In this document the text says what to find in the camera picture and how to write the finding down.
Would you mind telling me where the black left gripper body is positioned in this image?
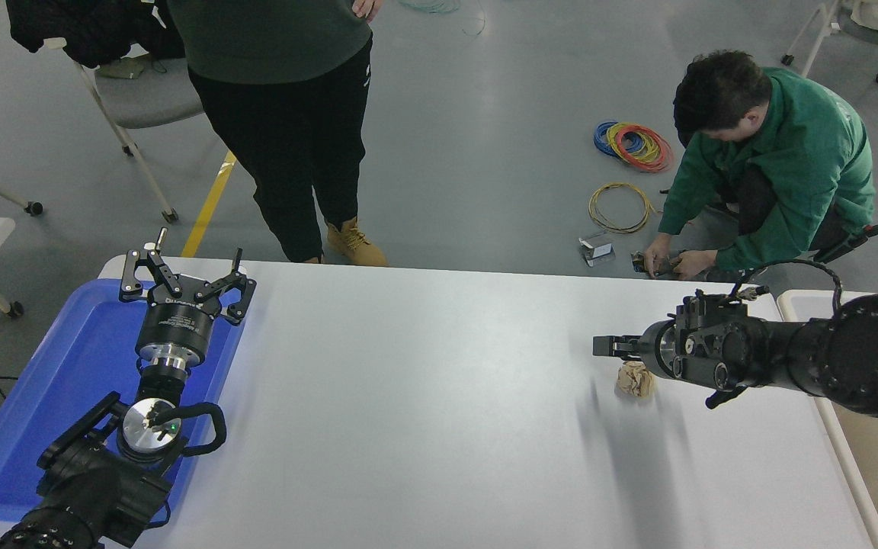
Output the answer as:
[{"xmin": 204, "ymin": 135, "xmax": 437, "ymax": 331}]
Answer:
[{"xmin": 136, "ymin": 279, "xmax": 220, "ymax": 361}]

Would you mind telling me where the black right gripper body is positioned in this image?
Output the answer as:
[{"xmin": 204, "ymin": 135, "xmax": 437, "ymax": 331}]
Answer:
[{"xmin": 636, "ymin": 320, "xmax": 668, "ymax": 377}]

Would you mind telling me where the tan paper ball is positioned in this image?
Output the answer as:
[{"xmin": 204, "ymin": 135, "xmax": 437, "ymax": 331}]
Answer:
[{"xmin": 616, "ymin": 361, "xmax": 657, "ymax": 399}]

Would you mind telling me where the small clear white box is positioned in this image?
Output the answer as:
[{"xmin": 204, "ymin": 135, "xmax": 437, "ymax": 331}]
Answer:
[{"xmin": 578, "ymin": 231, "xmax": 615, "ymax": 268}]

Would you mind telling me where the person's right hand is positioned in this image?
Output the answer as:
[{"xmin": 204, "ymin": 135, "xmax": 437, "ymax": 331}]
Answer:
[{"xmin": 643, "ymin": 233, "xmax": 672, "ymax": 277}]

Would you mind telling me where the blue plastic tray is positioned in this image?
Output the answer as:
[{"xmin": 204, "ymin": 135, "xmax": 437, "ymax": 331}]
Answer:
[{"xmin": 0, "ymin": 278, "xmax": 249, "ymax": 523}]

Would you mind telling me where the grey chair with white legs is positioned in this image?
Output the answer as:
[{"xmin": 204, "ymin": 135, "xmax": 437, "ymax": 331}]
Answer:
[{"xmin": 46, "ymin": 38, "xmax": 205, "ymax": 223}]

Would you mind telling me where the person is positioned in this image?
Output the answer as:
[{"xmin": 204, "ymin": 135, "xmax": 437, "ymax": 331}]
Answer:
[
  {"xmin": 641, "ymin": 50, "xmax": 878, "ymax": 283},
  {"xmin": 165, "ymin": 0, "xmax": 390, "ymax": 268}
]

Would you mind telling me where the large pale bin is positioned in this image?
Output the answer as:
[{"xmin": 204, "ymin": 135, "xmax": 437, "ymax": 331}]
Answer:
[{"xmin": 777, "ymin": 290, "xmax": 878, "ymax": 549}]

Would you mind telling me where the black jacket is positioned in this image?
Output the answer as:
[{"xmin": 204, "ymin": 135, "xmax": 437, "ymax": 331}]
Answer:
[{"xmin": 7, "ymin": 0, "xmax": 184, "ymax": 68}]

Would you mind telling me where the thin yellow wire coil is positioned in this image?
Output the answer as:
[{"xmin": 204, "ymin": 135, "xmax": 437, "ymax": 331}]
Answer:
[{"xmin": 588, "ymin": 182, "xmax": 657, "ymax": 235}]

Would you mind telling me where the red and yellow wire coil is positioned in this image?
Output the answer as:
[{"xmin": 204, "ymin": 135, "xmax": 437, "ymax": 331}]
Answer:
[{"xmin": 608, "ymin": 124, "xmax": 675, "ymax": 174}]

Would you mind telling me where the blue wire coil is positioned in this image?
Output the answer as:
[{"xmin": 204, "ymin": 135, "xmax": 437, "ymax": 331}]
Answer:
[{"xmin": 594, "ymin": 120, "xmax": 646, "ymax": 159}]

